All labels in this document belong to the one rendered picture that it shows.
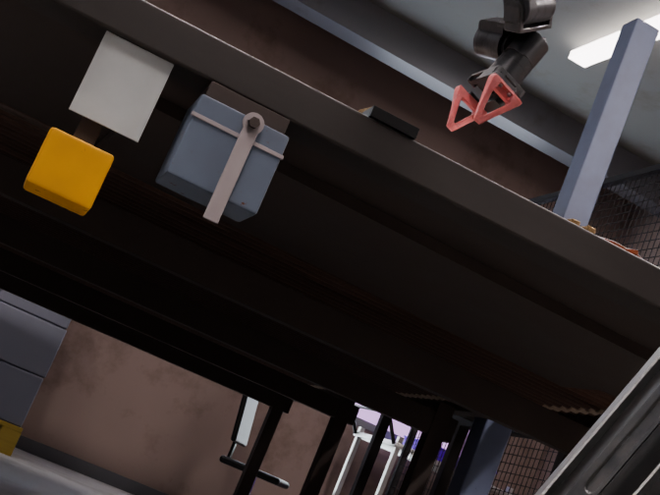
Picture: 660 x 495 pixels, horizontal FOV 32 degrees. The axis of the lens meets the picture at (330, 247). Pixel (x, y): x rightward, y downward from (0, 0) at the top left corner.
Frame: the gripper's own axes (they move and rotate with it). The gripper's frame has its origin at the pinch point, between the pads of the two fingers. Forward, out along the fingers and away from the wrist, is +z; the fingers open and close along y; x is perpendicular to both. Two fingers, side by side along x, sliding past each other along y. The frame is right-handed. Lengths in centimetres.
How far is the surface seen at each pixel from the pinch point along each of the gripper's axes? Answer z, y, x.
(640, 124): -302, 458, -219
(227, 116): 33.9, -19.2, 31.1
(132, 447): 64, 558, -128
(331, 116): 22.9, -18.3, 20.4
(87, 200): 55, -19, 37
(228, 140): 36, -19, 29
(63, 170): 54, -19, 42
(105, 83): 42, -16, 46
